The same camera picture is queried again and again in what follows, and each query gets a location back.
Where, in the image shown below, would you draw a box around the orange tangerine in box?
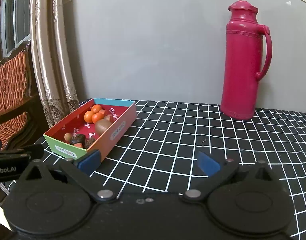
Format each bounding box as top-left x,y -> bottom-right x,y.
84,111 -> 94,124

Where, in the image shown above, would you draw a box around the dark brown wrinkled fruit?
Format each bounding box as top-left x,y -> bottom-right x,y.
69,134 -> 86,146

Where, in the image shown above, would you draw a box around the pink thermos flask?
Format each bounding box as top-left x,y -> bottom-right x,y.
220,0 -> 273,120

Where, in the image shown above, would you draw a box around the dark spiky fruit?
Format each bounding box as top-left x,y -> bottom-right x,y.
84,137 -> 96,150

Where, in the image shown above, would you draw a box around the window frame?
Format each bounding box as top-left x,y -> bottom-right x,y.
0,0 -> 31,57

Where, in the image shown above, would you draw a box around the colourful cardboard fruit box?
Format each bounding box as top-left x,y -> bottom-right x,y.
44,98 -> 137,160

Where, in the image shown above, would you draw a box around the round brown fruit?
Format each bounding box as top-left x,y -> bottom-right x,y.
64,133 -> 72,143

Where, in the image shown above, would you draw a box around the orange tangerine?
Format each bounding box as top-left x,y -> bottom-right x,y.
99,109 -> 107,116
84,111 -> 94,124

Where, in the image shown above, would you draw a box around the small orange fruit piece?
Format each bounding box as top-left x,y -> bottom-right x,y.
73,142 -> 84,148

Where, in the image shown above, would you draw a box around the black white grid tablecloth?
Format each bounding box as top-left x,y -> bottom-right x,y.
0,99 -> 306,240

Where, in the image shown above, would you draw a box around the beige satin curtain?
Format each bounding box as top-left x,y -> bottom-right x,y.
30,0 -> 79,127

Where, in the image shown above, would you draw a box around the wooden sofa orange cushions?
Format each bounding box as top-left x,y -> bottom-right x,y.
0,41 -> 49,150

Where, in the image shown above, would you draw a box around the large brown oval fruit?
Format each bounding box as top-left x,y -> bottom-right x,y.
94,119 -> 112,136

